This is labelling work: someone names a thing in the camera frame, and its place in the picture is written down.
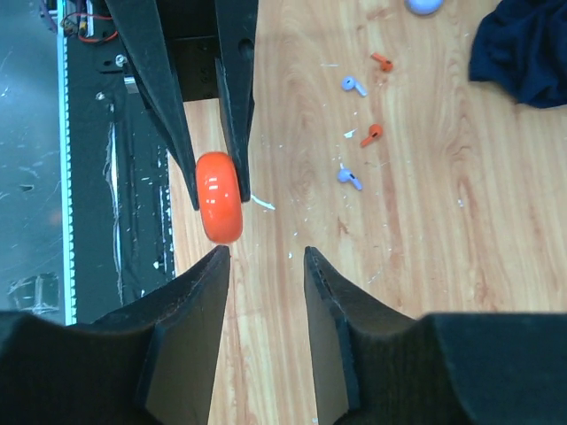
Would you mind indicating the orange earbud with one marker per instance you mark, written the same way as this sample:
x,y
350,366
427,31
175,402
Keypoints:
x,y
386,65
375,131

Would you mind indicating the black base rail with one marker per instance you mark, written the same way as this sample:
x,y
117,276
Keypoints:
x,y
118,243

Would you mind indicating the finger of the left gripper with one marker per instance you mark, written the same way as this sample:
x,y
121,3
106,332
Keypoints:
x,y
236,23
140,30

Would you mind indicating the purple earbud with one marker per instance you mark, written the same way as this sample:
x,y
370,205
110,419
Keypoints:
x,y
345,175
349,83

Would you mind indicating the dark blue cloth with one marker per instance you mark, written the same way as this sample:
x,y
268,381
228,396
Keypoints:
x,y
521,46

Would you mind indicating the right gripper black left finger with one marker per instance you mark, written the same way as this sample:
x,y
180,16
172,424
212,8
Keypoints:
x,y
150,362

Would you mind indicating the orange earbud charging case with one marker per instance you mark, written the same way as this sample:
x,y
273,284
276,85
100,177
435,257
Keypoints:
x,y
219,197

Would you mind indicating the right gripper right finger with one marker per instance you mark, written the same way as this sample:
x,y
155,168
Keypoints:
x,y
374,365

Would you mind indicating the purple charging case right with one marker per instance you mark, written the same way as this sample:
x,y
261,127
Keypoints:
x,y
423,7

